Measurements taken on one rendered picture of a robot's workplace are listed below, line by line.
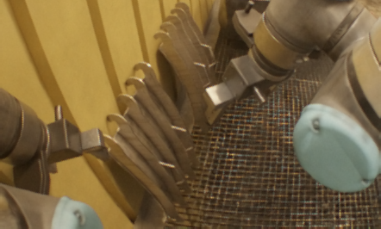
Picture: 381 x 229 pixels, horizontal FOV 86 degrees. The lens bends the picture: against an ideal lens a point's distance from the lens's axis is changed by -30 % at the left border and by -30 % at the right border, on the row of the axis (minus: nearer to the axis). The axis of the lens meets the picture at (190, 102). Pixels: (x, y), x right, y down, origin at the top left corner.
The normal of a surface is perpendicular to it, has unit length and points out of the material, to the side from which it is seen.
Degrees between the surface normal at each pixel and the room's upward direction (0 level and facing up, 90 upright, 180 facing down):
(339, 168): 95
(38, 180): 25
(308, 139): 94
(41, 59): 90
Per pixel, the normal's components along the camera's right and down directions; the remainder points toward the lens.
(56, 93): 0.11, 0.68
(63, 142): -0.11, -0.37
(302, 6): -0.68, 0.54
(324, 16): -0.57, 0.33
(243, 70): 0.21, -0.47
